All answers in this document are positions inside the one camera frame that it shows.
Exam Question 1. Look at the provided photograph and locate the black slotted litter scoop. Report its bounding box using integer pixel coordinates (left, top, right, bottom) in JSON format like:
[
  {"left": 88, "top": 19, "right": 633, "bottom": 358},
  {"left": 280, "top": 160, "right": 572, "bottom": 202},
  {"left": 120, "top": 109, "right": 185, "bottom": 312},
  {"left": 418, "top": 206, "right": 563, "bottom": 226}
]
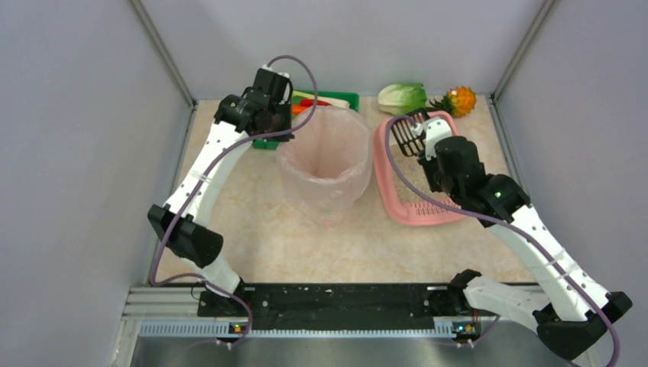
[{"left": 390, "top": 108, "right": 429, "bottom": 157}]

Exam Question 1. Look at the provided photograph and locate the pink plastic trash bag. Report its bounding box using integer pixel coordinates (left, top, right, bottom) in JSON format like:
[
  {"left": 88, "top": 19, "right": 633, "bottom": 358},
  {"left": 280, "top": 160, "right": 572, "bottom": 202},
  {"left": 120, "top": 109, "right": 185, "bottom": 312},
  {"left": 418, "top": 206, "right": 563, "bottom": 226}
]
[{"left": 277, "top": 106, "right": 373, "bottom": 227}]

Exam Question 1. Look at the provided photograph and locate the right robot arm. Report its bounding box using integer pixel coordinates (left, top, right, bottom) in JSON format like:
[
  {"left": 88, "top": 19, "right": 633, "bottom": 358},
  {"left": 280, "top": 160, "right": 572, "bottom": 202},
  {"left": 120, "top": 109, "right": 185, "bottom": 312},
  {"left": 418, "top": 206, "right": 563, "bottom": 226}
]
[{"left": 417, "top": 136, "right": 633, "bottom": 366}]

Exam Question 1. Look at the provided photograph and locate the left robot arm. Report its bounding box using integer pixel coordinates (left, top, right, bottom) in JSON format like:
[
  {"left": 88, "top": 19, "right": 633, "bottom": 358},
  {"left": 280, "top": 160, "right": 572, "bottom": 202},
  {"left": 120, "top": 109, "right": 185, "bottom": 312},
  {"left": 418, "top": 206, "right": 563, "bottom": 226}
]
[{"left": 147, "top": 66, "right": 293, "bottom": 297}]

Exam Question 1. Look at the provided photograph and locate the cat litter sand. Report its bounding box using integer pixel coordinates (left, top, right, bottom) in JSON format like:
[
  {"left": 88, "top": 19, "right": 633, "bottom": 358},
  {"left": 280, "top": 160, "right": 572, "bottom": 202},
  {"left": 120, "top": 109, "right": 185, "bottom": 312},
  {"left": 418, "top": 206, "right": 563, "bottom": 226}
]
[{"left": 390, "top": 145, "right": 435, "bottom": 203}]

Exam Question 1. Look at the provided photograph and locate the pink litter box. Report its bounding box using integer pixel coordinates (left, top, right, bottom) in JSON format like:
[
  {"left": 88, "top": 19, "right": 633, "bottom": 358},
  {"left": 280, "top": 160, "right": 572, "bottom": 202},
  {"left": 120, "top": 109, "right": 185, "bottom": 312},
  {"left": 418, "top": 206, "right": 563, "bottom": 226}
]
[{"left": 373, "top": 118, "right": 466, "bottom": 226}]

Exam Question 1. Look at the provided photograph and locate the orange toy carrot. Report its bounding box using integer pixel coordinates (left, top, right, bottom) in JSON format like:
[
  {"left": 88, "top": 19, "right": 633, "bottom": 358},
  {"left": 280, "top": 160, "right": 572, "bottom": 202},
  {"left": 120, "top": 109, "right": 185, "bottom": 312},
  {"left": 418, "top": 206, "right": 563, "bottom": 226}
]
[{"left": 291, "top": 105, "right": 309, "bottom": 115}]

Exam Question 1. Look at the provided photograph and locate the white toy leek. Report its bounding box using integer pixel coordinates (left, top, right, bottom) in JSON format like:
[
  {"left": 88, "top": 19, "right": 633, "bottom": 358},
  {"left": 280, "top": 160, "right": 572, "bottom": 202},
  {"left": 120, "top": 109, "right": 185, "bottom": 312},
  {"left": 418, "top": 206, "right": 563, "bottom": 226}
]
[{"left": 292, "top": 90, "right": 351, "bottom": 108}]

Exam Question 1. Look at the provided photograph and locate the red toy chili pepper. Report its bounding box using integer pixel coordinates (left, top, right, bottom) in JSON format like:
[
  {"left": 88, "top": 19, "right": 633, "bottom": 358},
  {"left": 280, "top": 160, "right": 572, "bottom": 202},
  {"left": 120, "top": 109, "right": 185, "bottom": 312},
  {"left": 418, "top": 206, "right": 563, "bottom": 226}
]
[{"left": 300, "top": 99, "right": 331, "bottom": 108}]

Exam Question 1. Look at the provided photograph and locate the toy pineapple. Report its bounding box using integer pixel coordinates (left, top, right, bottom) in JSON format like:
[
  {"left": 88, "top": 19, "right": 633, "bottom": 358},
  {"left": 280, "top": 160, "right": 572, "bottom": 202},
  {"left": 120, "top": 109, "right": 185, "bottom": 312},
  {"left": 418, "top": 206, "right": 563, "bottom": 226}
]
[{"left": 426, "top": 86, "right": 477, "bottom": 118}]

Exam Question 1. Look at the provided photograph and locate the green plastic tray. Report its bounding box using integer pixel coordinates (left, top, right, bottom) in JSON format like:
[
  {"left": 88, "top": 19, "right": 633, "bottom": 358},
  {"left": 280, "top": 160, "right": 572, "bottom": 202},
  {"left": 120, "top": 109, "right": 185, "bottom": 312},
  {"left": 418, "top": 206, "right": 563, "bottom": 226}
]
[{"left": 252, "top": 90, "right": 360, "bottom": 150}]

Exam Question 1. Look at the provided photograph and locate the toy cabbage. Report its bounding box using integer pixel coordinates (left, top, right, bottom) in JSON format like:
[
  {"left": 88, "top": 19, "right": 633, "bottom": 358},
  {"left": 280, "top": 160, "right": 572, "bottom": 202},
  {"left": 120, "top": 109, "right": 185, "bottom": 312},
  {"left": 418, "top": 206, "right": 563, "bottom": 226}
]
[{"left": 377, "top": 83, "right": 428, "bottom": 115}]

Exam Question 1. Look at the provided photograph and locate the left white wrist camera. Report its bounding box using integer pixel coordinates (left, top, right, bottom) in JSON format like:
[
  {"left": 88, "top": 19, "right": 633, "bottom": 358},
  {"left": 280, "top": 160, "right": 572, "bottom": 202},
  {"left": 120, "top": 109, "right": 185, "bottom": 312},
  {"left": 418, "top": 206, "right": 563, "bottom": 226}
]
[{"left": 261, "top": 64, "right": 290, "bottom": 79}]

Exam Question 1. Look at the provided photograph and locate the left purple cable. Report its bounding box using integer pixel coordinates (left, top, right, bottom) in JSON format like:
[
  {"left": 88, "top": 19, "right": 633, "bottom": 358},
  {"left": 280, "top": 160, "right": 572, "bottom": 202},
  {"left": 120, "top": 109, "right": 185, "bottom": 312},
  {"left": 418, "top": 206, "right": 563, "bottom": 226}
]
[{"left": 150, "top": 55, "right": 319, "bottom": 350}]

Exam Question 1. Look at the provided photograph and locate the purple cable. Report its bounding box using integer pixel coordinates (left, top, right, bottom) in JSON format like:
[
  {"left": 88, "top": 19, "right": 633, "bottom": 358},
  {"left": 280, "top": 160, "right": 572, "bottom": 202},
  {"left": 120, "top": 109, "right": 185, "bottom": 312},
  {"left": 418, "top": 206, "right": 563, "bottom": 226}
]
[
  {"left": 384, "top": 115, "right": 622, "bottom": 367},
  {"left": 150, "top": 55, "right": 319, "bottom": 350}
]

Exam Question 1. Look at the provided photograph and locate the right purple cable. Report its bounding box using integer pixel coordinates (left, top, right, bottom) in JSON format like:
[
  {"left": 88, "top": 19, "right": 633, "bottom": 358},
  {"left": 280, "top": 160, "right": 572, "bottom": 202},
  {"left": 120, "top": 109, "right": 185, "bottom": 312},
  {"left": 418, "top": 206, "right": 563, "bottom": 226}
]
[{"left": 384, "top": 115, "right": 622, "bottom": 367}]

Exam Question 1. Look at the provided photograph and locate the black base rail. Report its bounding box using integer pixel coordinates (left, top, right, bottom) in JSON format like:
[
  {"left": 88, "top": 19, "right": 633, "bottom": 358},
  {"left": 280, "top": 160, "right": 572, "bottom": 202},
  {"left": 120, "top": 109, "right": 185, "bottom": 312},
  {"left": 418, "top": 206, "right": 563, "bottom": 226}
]
[{"left": 197, "top": 283, "right": 490, "bottom": 341}]

